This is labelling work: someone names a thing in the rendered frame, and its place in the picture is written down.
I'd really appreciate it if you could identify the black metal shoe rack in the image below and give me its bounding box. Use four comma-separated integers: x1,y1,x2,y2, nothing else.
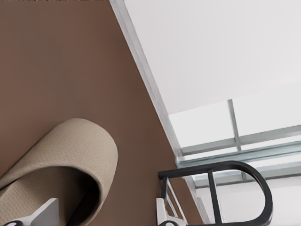
158,161,274,226

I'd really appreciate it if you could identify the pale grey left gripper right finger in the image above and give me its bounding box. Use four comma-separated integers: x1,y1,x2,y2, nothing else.
156,198,175,226

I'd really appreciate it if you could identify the silver frame post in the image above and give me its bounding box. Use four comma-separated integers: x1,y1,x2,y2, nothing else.
227,99,242,152

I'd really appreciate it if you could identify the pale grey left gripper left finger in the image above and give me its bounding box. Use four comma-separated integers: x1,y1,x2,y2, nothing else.
5,198,59,226

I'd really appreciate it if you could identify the beige fabric slipper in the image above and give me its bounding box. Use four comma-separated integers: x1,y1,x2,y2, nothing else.
0,118,119,226

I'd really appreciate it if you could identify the silver frame rail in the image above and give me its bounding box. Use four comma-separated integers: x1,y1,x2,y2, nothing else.
174,125,301,188

